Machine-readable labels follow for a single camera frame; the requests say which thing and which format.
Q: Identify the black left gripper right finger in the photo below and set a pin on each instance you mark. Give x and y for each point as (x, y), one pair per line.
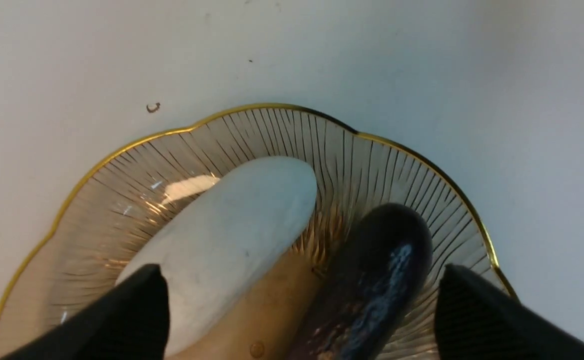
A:
(476, 321)

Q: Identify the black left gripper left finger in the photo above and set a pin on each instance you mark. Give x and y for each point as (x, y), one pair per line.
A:
(131, 321)

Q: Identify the dark purple eggplant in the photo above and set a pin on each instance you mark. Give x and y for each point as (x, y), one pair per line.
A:
(369, 287)

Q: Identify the gold-rimmed glass plate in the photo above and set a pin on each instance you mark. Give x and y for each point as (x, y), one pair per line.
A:
(135, 191)

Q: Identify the white radish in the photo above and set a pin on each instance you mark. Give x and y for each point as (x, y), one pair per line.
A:
(226, 240)

